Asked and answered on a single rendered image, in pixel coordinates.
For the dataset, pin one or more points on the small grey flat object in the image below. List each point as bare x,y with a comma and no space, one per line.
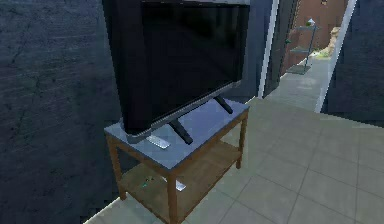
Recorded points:
180,185

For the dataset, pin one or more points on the wooden grey-topped tv stand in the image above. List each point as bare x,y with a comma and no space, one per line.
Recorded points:
203,133

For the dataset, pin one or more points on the black television set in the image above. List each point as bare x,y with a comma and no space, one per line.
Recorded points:
186,60

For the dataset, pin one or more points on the small white object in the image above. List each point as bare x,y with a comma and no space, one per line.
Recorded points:
310,22

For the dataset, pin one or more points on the grey remote control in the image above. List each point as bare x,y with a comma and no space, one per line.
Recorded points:
158,141

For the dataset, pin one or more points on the dark open room door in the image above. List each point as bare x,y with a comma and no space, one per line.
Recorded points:
281,43

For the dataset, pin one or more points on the grey metal shelf stand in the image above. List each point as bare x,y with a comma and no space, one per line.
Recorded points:
302,50

